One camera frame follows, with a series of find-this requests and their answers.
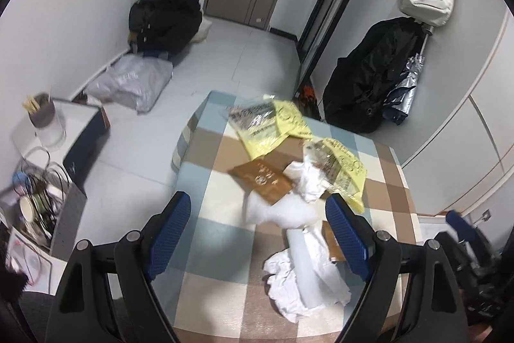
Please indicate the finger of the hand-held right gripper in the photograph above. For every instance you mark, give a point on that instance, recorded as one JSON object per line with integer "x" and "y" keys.
{"x": 461, "y": 224}

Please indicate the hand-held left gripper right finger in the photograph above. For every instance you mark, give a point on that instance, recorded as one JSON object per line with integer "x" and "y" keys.
{"x": 347, "y": 238}

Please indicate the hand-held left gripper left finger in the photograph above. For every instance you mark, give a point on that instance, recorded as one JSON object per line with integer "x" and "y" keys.
{"x": 168, "y": 238}

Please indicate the brown cardboard piece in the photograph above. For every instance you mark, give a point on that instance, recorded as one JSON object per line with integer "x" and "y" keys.
{"x": 330, "y": 242}

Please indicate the white foam sheet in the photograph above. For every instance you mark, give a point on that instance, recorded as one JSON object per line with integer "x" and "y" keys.
{"x": 307, "y": 266}

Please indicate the white tissue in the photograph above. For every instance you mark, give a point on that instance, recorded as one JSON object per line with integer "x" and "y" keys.
{"x": 311, "y": 178}
{"x": 285, "y": 286}

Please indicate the small yellow printed plastic bag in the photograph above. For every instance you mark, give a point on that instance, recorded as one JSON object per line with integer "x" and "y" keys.
{"x": 345, "y": 166}

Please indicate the white foam block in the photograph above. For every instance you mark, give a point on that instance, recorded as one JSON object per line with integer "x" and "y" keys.
{"x": 277, "y": 212}

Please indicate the brown foil packet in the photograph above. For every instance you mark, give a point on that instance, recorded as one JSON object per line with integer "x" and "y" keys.
{"x": 261, "y": 178}

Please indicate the large yellow printed plastic bag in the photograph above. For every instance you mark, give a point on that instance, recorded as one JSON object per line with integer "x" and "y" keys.
{"x": 281, "y": 122}

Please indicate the checkered tablecloth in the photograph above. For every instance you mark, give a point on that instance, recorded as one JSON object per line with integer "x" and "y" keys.
{"x": 217, "y": 246}

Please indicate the white wardrobe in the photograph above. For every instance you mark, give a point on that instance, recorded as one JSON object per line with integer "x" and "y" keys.
{"x": 474, "y": 126}

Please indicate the grey storage box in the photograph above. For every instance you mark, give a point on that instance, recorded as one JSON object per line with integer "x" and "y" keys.
{"x": 68, "y": 218}

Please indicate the navy and white box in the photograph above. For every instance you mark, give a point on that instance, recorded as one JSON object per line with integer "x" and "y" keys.
{"x": 86, "y": 150}

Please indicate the paper cup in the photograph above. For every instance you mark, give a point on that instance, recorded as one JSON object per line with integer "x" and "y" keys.
{"x": 29, "y": 208}

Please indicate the orange and black tool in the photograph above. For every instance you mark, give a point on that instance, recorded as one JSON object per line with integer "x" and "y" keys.
{"x": 307, "y": 100}

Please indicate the silver folded umbrella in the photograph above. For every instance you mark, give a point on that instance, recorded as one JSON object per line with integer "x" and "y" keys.
{"x": 407, "y": 90}

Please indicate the white round container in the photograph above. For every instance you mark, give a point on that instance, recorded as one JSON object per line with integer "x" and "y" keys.
{"x": 52, "y": 134}

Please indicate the large black bag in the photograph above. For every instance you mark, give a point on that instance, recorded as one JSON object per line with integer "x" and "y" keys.
{"x": 369, "y": 82}

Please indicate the grey plastic mailing bag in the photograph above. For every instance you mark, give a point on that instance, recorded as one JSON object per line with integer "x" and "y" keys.
{"x": 132, "y": 80}

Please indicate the dark fuzzy cloth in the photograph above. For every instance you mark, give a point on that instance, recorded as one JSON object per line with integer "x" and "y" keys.
{"x": 12, "y": 284}

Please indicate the bundle of wooden chopsticks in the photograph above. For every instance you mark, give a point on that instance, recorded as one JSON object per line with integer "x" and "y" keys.
{"x": 34, "y": 102}

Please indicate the white pillow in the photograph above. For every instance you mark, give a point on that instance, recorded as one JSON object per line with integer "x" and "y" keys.
{"x": 202, "y": 29}

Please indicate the black jacket pile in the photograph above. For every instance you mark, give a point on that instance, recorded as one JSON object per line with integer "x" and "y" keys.
{"x": 168, "y": 19}

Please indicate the wall socket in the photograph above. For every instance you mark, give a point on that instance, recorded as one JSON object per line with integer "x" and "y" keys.
{"x": 485, "y": 215}

